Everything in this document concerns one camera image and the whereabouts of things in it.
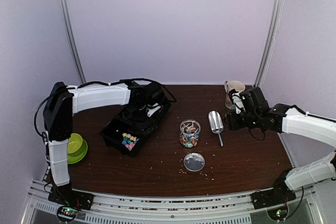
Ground aluminium frame post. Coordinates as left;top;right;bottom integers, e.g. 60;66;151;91
60;0;86;84
253;0;284;87

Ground ceramic mug coral pattern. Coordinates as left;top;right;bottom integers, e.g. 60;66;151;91
224;80;246;110

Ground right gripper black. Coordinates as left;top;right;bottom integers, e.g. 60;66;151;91
224;111;260;131

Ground black three-compartment candy tray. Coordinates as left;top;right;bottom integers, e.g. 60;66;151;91
99;106;171;157

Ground clear plastic jar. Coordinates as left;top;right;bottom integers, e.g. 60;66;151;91
179;119;201;148

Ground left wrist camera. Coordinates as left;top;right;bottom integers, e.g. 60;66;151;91
146;103;161;117

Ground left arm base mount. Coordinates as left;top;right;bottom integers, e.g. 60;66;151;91
48;183;94;210

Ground metal scoop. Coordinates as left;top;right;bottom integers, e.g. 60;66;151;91
208;110;224;147

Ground green bowl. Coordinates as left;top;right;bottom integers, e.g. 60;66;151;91
68;133;83;156

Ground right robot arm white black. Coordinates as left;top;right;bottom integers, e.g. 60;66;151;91
225;88;335;204

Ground right aluminium frame post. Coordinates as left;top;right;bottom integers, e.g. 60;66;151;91
253;0;284;87

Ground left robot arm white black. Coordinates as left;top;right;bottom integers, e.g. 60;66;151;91
41;78;176;205

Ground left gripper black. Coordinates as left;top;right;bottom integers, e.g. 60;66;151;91
124;103;158;137

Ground left aluminium frame post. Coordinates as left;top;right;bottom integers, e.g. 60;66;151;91
60;0;86;84

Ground green plate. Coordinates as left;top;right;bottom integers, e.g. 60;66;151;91
68;140;88;165

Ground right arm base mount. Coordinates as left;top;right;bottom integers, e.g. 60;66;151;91
250;180;296;209

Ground round metal jar lid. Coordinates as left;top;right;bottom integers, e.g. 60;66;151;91
183;152;205;172

